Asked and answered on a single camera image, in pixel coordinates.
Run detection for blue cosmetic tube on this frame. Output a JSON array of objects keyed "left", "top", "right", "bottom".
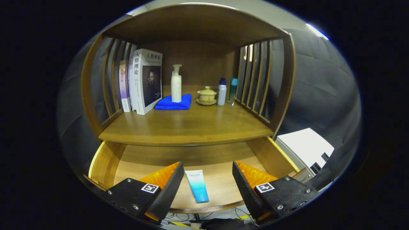
[{"left": 185, "top": 170, "right": 210, "bottom": 203}]

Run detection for thin purple book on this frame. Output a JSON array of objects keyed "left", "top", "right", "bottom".
[{"left": 119, "top": 60, "right": 131, "bottom": 112}]

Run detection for white bottle with blue cap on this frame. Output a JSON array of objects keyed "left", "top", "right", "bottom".
[{"left": 217, "top": 78, "right": 227, "bottom": 106}]

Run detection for beige lidded teacup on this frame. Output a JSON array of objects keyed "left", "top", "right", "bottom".
[{"left": 197, "top": 86, "right": 217, "bottom": 103}]

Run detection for wooden drawer with black knob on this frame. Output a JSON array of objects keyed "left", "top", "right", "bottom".
[{"left": 84, "top": 136, "right": 309, "bottom": 214}]

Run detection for rectangular ceiling light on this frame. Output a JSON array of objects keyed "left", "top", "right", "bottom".
[{"left": 306, "top": 23, "right": 329, "bottom": 40}]

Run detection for thin white book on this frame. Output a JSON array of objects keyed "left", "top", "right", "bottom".
[{"left": 128, "top": 57, "right": 137, "bottom": 111}]

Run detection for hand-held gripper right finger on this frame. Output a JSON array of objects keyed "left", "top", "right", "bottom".
[{"left": 232, "top": 161, "right": 319, "bottom": 225}]

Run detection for teal transparent bottle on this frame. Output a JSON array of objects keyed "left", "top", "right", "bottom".
[{"left": 228, "top": 78, "right": 238, "bottom": 106}]

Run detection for blue folded cloth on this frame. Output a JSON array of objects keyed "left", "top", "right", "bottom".
[{"left": 154, "top": 94, "right": 192, "bottom": 110}]

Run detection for large white portrait book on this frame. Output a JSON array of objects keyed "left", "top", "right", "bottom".
[{"left": 133, "top": 49, "right": 163, "bottom": 115}]

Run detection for black floor cables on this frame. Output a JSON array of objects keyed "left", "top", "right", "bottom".
[{"left": 161, "top": 208, "right": 256, "bottom": 230}]

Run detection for white pump bottle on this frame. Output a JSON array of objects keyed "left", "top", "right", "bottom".
[{"left": 171, "top": 64, "right": 182, "bottom": 103}]

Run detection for wooden countertop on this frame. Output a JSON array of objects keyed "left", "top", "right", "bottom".
[{"left": 98, "top": 94, "right": 274, "bottom": 147}]

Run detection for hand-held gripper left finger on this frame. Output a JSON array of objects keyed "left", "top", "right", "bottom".
[{"left": 99, "top": 161, "right": 185, "bottom": 225}]

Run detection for white grey appliance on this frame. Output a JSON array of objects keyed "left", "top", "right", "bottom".
[{"left": 275, "top": 128, "right": 335, "bottom": 182}]

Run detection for brown wooden cabinet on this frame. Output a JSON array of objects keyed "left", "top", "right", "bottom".
[{"left": 81, "top": 4, "right": 297, "bottom": 150}]

